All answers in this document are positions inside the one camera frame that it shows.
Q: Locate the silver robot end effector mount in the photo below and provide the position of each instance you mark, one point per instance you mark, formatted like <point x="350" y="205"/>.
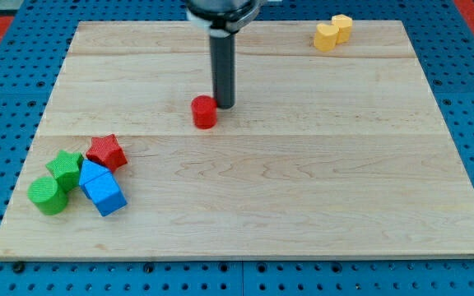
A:
<point x="222" y="16"/>

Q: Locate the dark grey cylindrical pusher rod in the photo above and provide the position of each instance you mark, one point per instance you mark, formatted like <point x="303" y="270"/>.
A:
<point x="222" y="52"/>

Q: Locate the yellow heart block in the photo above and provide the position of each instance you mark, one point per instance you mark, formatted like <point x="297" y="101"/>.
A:
<point x="325" y="37"/>

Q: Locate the red cylinder block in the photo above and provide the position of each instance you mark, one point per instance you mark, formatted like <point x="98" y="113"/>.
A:
<point x="204" y="111"/>

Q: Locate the yellow hexagon block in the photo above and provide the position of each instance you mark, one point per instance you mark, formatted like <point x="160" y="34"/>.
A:
<point x="344" y="24"/>

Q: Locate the red star block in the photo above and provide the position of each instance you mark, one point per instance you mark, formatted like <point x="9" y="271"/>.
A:
<point x="106" y="151"/>

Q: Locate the light wooden board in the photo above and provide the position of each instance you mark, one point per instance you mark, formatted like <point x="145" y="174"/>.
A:
<point x="342" y="155"/>

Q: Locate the blue triangular block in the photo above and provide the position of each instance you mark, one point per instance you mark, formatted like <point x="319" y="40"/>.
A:
<point x="89" y="172"/>

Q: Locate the blue cube block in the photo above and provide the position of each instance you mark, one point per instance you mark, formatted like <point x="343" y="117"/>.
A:
<point x="105" y="193"/>

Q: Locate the green star block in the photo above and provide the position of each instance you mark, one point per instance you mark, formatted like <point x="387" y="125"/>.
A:
<point x="66" y="169"/>

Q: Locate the green cylinder block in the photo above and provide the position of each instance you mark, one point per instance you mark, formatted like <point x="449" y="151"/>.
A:
<point x="47" y="195"/>

